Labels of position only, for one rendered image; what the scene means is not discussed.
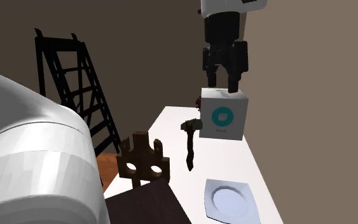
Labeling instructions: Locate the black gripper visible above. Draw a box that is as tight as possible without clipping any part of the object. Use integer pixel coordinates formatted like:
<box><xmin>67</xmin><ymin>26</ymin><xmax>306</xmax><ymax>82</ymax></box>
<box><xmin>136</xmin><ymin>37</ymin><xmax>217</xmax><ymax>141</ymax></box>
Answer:
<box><xmin>202</xmin><ymin>11</ymin><xmax>249</xmax><ymax>94</ymax></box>

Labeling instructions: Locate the white box with teal circle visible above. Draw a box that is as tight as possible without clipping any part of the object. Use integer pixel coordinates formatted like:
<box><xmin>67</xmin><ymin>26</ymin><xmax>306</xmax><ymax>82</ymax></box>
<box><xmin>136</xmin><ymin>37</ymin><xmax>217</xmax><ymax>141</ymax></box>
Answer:
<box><xmin>198</xmin><ymin>87</ymin><xmax>249</xmax><ymax>142</ymax></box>

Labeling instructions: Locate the dark hatchet with grey head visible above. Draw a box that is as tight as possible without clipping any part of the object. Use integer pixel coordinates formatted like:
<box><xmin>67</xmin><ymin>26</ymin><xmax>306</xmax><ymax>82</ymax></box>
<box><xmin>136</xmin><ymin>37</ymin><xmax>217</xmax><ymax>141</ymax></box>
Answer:
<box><xmin>180</xmin><ymin>118</ymin><xmax>204</xmax><ymax>172</ymax></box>

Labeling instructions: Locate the brown wooden cross-shaped block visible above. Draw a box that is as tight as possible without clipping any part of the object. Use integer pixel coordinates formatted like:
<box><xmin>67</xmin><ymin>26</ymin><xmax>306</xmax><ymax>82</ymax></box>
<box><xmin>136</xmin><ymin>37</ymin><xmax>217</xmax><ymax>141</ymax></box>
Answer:
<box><xmin>116</xmin><ymin>130</ymin><xmax>171</xmax><ymax>189</ymax></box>

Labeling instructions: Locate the white square plate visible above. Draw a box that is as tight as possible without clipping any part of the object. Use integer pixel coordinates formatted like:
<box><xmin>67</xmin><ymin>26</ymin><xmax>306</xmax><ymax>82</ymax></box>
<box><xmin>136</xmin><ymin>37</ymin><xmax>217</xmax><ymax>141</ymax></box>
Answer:
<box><xmin>203</xmin><ymin>178</ymin><xmax>262</xmax><ymax>224</ymax></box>

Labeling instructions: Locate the black ladder shelf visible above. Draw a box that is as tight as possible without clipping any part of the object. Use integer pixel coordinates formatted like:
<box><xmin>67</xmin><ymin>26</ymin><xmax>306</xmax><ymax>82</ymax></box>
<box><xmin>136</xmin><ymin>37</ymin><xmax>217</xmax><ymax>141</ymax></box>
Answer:
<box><xmin>34</xmin><ymin>27</ymin><xmax>122</xmax><ymax>158</ymax></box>

